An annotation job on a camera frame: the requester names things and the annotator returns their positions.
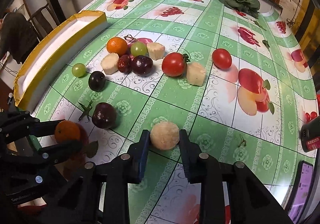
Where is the small orange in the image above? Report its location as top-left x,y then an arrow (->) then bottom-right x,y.
54,120 -> 81,143

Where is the round beige cake piece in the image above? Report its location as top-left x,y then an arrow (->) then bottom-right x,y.
150,121 -> 180,150

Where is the dark red plum front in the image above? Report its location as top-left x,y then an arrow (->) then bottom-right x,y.
92,102 -> 117,129

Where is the red tomato alone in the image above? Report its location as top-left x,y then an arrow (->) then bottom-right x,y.
212,49 -> 232,70

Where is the green tomato calyx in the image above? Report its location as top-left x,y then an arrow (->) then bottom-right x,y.
78,100 -> 93,122

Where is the green grape alone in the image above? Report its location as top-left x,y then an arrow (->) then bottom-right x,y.
72,63 -> 86,78

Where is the yellow-edged white foam tray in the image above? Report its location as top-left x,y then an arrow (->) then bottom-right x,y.
14,10 -> 107,112

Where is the black grape alone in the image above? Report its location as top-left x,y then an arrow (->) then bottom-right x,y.
88,71 -> 106,92

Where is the beige cake cube right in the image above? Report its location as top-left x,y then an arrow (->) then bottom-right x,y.
186,62 -> 206,87

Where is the beige cake cube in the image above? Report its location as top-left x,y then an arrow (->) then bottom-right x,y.
186,62 -> 206,87
146,42 -> 165,61

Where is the person in dark clothes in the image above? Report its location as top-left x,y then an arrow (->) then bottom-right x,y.
1,11 -> 39,64

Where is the dark red jujube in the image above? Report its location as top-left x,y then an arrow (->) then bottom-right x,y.
118,55 -> 132,74

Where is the beige cake piece left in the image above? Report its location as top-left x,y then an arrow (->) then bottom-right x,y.
100,53 -> 119,75

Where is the red tomato with stem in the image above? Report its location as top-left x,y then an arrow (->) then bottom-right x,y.
162,52 -> 190,77

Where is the wooden chair left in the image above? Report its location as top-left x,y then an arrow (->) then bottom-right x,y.
28,3 -> 60,41

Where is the green fruit-print tablecloth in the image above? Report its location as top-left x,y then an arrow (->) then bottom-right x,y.
32,0 -> 320,224

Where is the green grape in pile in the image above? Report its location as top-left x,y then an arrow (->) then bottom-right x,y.
130,42 -> 148,57

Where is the beige cake cube upper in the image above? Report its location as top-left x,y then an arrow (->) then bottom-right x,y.
146,42 -> 165,61

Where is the smartphone with lit screen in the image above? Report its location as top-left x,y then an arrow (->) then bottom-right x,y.
285,160 -> 313,223

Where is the small green leaf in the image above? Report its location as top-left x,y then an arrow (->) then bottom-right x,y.
262,39 -> 270,50

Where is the green leafy vegetable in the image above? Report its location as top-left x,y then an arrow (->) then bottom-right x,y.
219,0 -> 260,18

